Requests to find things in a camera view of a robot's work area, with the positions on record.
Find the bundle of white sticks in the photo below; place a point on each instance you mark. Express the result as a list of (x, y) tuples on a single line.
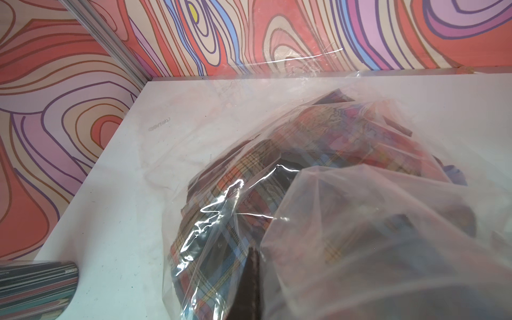
[(37, 290)]

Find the light blue folded shirt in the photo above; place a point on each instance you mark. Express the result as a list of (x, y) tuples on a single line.
[(455, 175)]

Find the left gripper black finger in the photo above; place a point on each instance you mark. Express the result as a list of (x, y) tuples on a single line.
[(247, 302)]

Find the clear plastic vacuum bag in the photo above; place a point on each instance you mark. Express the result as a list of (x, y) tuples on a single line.
[(358, 242)]

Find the red plaid shirt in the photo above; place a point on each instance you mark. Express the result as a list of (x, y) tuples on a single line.
[(231, 203)]

